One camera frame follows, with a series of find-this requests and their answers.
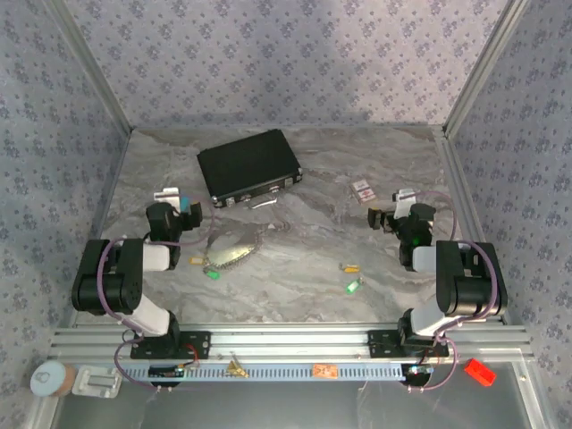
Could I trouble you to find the metal keyring plate with chain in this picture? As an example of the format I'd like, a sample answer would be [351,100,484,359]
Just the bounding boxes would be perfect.
[201,223,265,274]

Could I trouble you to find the playing card box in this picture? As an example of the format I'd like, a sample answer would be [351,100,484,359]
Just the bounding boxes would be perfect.
[349,181,377,206]

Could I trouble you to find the gold binder clip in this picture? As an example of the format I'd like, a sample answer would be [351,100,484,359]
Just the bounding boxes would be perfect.
[224,351,250,380]

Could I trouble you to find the red plastic block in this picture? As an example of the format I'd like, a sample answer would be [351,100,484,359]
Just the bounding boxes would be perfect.
[463,357,499,388]

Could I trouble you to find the orange printed tag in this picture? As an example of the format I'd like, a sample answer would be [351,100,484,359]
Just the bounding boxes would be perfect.
[311,362,340,381]

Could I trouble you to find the tape roll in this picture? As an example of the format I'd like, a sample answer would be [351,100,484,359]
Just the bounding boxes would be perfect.
[29,360,78,400]

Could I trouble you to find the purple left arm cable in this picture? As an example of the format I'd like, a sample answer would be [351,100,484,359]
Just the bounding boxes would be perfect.
[98,199,216,395]

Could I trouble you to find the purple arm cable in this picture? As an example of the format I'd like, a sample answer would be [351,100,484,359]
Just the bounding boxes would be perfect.
[407,190,501,396]
[98,199,216,395]

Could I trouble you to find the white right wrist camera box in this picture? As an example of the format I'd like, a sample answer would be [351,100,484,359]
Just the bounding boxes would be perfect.
[391,189,420,221]

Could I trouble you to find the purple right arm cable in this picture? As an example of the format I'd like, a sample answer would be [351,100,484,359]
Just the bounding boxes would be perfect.
[407,190,501,396]

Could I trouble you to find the aluminium side rail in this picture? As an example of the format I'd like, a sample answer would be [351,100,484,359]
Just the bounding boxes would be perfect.
[432,126,510,325]
[66,127,136,327]

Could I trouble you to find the black briefcase with metal handle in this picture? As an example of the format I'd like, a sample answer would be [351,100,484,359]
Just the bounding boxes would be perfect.
[197,128,305,210]

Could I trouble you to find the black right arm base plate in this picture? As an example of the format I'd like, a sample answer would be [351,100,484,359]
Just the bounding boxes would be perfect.
[366,329,450,358]

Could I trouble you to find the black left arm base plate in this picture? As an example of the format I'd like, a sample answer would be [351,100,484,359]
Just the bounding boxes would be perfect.
[130,330,213,361]

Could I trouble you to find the long aluminium base rail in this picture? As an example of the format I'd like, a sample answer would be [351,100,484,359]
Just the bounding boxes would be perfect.
[47,322,536,364]

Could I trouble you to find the white metal bracket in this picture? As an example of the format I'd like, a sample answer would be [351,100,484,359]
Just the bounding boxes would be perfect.
[71,364,123,400]

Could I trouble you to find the aluminium corner post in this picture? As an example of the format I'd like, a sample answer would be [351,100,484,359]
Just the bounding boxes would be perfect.
[442,0,532,138]
[44,0,135,134]

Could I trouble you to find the slotted blue-grey cable duct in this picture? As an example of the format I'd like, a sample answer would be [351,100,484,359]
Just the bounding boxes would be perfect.
[119,362,411,382]

